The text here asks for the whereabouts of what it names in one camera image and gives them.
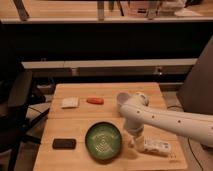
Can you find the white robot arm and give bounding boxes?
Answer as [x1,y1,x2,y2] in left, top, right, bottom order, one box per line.
[117,92,213,148]

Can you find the green ceramic bowl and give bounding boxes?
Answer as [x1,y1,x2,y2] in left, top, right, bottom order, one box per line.
[85,122,122,161]

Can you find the white plastic bottle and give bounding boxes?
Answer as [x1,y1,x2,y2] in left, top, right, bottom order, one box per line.
[128,137,173,157]

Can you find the white paper cup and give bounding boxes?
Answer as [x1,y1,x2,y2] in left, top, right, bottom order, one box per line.
[117,92,130,107]

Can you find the orange carrot toy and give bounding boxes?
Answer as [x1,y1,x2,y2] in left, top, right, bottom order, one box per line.
[86,98,104,105]

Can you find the grey partition panel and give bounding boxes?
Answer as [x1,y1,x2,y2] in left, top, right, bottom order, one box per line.
[177,36,213,115]

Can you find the black phone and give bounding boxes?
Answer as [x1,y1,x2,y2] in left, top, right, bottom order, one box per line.
[52,139,76,149]

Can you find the black office chair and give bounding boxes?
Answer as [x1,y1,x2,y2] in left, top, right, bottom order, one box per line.
[0,60,49,171]

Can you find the black cable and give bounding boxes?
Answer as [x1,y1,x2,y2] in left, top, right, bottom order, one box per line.
[166,105,204,171]

